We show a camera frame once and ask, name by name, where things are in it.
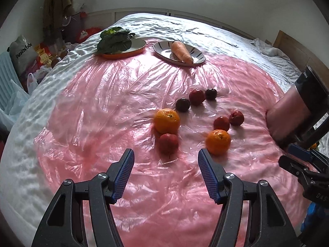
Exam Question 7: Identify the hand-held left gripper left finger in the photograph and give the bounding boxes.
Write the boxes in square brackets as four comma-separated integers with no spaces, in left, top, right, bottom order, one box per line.
[31,149,135,247]

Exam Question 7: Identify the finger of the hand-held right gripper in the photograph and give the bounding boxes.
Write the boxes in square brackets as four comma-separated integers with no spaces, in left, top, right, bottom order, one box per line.
[287,143,329,171]
[278,155,317,184]

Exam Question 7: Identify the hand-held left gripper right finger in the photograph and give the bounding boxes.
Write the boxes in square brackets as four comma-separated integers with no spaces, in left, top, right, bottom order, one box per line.
[198,148,300,247]

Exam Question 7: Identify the large red apple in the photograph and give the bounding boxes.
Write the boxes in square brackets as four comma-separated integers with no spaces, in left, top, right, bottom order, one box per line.
[158,133,179,158]

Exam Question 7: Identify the dark purple plum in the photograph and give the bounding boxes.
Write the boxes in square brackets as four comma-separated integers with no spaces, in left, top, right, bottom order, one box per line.
[175,98,191,113]
[205,88,218,101]

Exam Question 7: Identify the person's right hand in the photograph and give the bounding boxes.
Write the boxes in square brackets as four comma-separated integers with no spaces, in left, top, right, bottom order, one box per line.
[301,203,329,237]

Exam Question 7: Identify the small orange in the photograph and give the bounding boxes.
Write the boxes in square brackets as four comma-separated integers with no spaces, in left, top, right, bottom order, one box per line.
[205,129,231,155]

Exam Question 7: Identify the small red apple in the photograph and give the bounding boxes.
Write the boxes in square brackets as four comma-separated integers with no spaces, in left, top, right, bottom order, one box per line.
[229,110,244,126]
[213,116,230,132]
[189,88,206,106]

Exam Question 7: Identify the brown wooden headboard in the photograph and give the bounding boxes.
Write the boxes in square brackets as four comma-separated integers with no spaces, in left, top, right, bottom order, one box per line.
[272,29,329,76]

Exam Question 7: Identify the large orange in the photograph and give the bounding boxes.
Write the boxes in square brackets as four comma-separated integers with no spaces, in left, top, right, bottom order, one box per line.
[154,108,181,134]

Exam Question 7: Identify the pink plastic sheet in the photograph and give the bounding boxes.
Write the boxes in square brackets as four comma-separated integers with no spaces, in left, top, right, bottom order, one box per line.
[35,49,309,247]

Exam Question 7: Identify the white crumpled cloth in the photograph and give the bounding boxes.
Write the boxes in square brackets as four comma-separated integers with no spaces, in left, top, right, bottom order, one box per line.
[248,38,291,60]

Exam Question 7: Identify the carrot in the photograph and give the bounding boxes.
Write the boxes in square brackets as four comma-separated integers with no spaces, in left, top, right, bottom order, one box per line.
[171,41,194,65]

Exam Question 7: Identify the orange enamel plate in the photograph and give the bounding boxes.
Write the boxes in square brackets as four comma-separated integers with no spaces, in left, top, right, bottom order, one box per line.
[99,36,147,59]

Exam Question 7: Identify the small white plastic bag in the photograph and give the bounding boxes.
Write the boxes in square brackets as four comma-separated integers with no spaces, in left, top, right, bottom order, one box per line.
[27,68,49,95]

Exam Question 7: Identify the white striped plate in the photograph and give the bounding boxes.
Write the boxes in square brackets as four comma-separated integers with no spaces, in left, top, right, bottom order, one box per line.
[153,41,206,66]

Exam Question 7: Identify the large white plastic bag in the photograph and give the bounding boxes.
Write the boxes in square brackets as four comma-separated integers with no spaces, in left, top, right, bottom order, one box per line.
[0,80,31,132]

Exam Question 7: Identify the leafy green vegetable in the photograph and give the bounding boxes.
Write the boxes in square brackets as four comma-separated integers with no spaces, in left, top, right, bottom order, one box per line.
[97,27,136,53]

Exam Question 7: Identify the yellow and red boxes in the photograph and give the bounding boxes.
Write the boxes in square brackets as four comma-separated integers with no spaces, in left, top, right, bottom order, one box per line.
[33,42,56,67]

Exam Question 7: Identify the red bag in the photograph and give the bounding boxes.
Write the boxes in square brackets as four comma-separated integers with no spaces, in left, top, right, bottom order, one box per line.
[76,26,104,43]

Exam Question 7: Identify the white bed sheet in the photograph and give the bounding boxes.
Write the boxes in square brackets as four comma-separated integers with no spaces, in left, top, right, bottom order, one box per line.
[0,12,301,237]

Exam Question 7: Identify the grey printed bag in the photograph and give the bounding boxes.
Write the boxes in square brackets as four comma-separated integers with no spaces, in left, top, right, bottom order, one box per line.
[9,35,38,77]

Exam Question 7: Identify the brown hanging coat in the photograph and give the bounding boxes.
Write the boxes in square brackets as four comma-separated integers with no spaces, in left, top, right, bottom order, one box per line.
[42,0,73,40]

